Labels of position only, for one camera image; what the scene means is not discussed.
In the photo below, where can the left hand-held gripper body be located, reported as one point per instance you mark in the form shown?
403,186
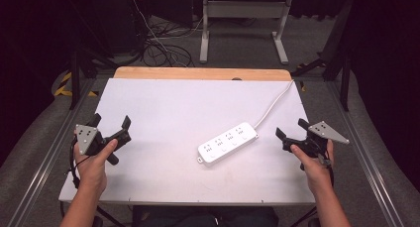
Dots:
90,140

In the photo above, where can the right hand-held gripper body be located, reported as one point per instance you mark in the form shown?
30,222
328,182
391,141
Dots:
317,138

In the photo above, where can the white power strip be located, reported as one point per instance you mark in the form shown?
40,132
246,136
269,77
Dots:
228,143

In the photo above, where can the person's left hand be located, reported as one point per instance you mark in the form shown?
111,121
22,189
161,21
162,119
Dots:
93,167

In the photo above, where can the person's right hand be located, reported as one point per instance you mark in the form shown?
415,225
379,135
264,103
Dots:
313,169

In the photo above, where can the yellow black hazard tape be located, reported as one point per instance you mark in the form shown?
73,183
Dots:
67,86

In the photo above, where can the black metal stand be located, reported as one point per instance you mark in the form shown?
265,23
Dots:
335,60
79,65

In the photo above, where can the person's dark trousers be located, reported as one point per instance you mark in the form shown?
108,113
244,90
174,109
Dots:
204,217

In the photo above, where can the aluminium rail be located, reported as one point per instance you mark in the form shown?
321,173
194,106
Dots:
363,154
49,154

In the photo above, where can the white metal desk frame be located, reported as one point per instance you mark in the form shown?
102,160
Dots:
244,25

